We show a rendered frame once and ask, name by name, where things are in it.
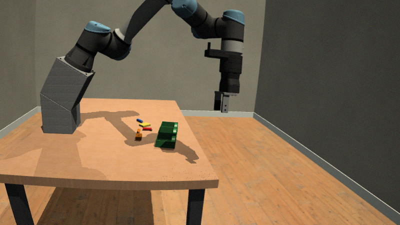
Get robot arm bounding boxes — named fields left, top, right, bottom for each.
left=64, top=0, right=245, bottom=73

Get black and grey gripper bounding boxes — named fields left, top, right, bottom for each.
left=204, top=40, right=244, bottom=113

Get green tray with three compartments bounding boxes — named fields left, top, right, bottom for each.
left=155, top=121, right=178, bottom=149

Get yellow sticky note pad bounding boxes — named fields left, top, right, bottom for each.
left=139, top=122, right=151, bottom=128

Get orange-brown nine-volt battery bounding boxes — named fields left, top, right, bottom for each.
left=135, top=133, right=142, bottom=141

